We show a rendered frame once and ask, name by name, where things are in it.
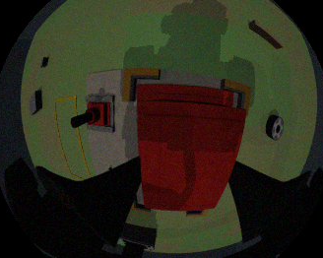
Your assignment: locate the brown rectangular block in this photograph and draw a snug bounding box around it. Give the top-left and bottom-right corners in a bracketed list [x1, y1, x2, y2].
[248, 19, 284, 49]

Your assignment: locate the black toy tyre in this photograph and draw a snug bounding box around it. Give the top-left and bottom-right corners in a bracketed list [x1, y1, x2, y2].
[266, 114, 284, 141]

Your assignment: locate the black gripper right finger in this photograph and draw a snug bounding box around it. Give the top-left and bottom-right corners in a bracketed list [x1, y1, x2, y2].
[228, 161, 312, 244]

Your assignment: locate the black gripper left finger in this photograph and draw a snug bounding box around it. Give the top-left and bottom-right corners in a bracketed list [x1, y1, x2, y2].
[35, 157, 142, 247]

